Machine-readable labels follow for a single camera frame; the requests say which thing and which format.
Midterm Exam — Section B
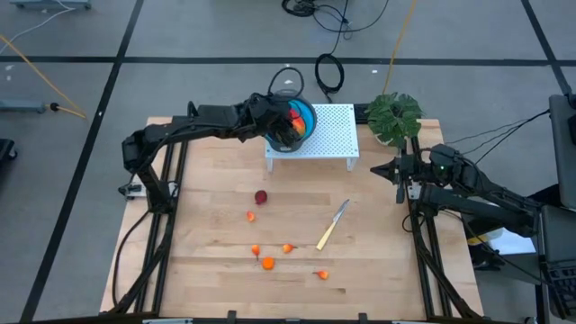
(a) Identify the black aluminium table frame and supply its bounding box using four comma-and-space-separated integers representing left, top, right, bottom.
110, 101, 485, 323

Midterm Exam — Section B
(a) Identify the yellow floor cable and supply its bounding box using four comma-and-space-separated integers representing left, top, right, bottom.
0, 34, 87, 120

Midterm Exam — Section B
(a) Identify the black caster base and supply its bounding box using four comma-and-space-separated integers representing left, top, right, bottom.
0, 138, 19, 162

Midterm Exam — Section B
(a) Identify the knife with pale yellow handle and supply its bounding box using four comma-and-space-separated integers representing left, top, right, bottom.
315, 198, 351, 252

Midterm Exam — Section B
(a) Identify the grey desk panel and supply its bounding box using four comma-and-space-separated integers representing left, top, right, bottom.
547, 93, 576, 211

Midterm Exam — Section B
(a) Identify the blue collapsible bowl grey rim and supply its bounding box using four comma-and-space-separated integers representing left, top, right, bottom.
264, 88, 319, 154

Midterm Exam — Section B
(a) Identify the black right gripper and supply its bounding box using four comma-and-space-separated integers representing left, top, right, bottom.
370, 150, 433, 204

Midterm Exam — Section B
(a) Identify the black cable bundle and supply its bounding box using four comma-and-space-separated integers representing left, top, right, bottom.
281, 0, 391, 58

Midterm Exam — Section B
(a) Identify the green potted plant white pot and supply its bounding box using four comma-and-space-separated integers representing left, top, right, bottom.
364, 92, 425, 149

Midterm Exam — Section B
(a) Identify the black keyboard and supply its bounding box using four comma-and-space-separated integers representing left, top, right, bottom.
544, 263, 576, 319

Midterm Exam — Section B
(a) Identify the white box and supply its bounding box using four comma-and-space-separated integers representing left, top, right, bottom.
488, 227, 536, 257

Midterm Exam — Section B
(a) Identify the yellow hanging cable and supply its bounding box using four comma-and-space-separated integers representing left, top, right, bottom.
382, 0, 419, 95

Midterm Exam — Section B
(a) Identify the white perforated metal shelf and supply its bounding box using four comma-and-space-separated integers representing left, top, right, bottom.
264, 103, 361, 174

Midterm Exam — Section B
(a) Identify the coiled black floor cable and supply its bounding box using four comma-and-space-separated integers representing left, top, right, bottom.
313, 52, 347, 104

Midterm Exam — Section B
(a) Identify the grey stand base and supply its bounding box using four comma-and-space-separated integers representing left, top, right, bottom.
9, 0, 94, 11
0, 98, 49, 114

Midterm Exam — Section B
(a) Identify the round yellow orange fruit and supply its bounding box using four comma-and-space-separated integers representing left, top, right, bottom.
288, 112, 308, 139

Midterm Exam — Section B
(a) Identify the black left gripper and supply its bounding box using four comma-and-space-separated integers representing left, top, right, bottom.
242, 93, 296, 146

